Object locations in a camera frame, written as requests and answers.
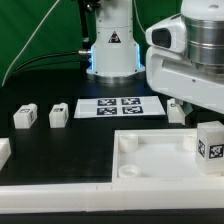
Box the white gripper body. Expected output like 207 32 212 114
146 47 224 114

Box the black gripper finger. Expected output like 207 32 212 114
181 102 193 125

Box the white square tabletop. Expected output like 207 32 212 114
112 129 224 182

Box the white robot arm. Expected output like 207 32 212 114
84 0 224 114

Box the white sheet with tags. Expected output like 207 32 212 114
74 96 165 118

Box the white L-shaped fence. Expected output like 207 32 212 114
0 137 224 214

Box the green backdrop curtain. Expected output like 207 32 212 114
0 0 182 85

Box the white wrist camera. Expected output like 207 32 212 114
146 14 186 53

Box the black cable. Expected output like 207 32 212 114
6 0 93 81

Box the white cable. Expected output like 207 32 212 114
0 0 63 88

